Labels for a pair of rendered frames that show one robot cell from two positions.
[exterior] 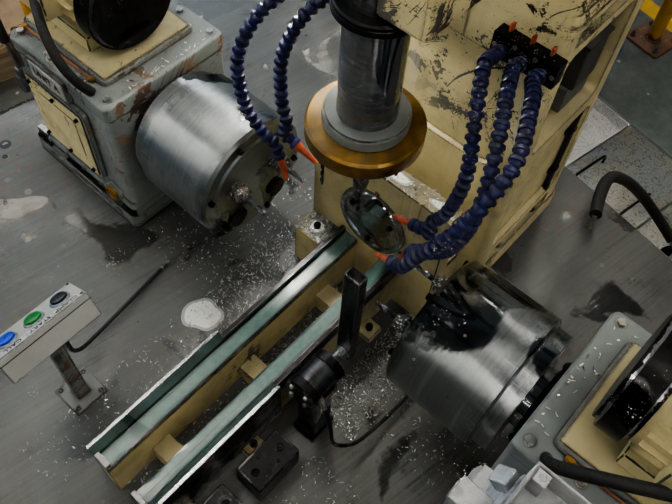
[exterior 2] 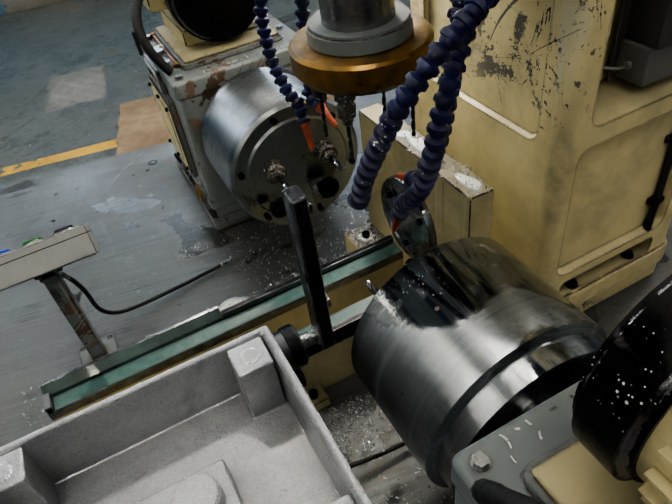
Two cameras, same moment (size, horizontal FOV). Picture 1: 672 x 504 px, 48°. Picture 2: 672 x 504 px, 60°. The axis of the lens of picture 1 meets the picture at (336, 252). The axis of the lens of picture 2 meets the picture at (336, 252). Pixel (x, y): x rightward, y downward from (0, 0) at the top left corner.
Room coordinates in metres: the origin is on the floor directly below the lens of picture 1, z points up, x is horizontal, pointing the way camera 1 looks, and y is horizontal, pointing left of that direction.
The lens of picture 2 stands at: (0.11, -0.33, 1.62)
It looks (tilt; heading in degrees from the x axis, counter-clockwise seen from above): 42 degrees down; 31
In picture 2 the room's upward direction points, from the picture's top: 9 degrees counter-clockwise
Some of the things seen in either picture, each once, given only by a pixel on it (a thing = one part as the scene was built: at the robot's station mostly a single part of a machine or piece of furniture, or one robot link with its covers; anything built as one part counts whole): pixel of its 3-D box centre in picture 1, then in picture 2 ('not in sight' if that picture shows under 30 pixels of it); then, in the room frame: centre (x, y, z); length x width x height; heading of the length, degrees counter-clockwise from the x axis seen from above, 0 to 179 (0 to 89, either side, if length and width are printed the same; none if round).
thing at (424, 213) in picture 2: (370, 222); (406, 219); (0.80, -0.06, 1.02); 0.15 x 0.02 x 0.15; 52
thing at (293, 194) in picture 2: (349, 318); (310, 276); (0.54, -0.03, 1.12); 0.04 x 0.03 x 0.26; 142
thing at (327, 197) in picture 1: (390, 214); (439, 224); (0.85, -0.10, 0.97); 0.30 x 0.11 x 0.34; 52
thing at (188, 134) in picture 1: (200, 137); (268, 133); (0.94, 0.28, 1.04); 0.37 x 0.25 x 0.25; 52
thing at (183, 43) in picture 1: (124, 92); (233, 110); (1.09, 0.47, 0.99); 0.35 x 0.31 x 0.37; 52
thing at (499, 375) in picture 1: (490, 364); (494, 381); (0.52, -0.26, 1.04); 0.41 x 0.25 x 0.25; 52
